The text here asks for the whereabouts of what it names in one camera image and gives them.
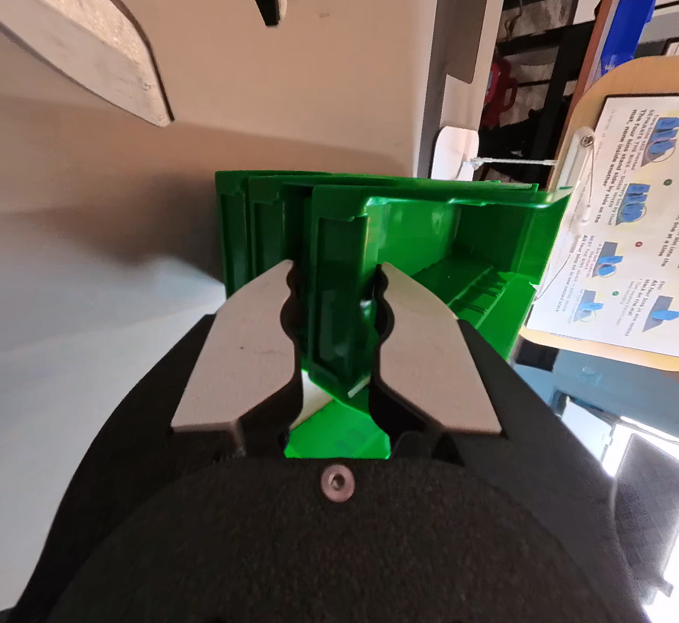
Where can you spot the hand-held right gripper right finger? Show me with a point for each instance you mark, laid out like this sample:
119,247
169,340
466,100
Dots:
435,368

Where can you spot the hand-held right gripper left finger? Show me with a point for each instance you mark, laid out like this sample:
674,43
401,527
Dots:
238,363

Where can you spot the grey desk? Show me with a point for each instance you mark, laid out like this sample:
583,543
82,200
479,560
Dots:
318,76

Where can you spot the printed instruction sheet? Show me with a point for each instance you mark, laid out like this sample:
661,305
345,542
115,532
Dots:
626,236

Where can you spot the instruction sheet on board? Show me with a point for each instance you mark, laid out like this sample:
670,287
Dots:
610,82

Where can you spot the blue box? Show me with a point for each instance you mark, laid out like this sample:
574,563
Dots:
628,29

